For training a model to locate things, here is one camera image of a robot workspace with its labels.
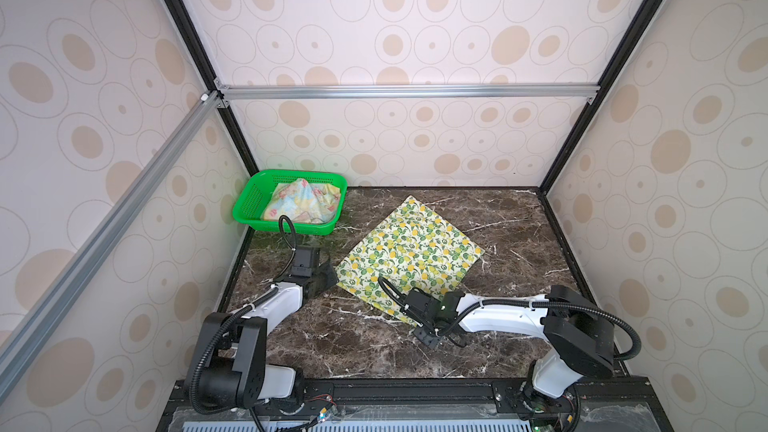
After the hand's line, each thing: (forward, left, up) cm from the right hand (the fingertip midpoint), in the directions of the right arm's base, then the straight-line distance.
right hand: (426, 329), depth 86 cm
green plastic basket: (+51, +61, +10) cm, 80 cm away
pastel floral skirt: (+44, +40, +7) cm, 60 cm away
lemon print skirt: (+27, +2, +1) cm, 27 cm away
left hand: (+16, +25, +7) cm, 31 cm away
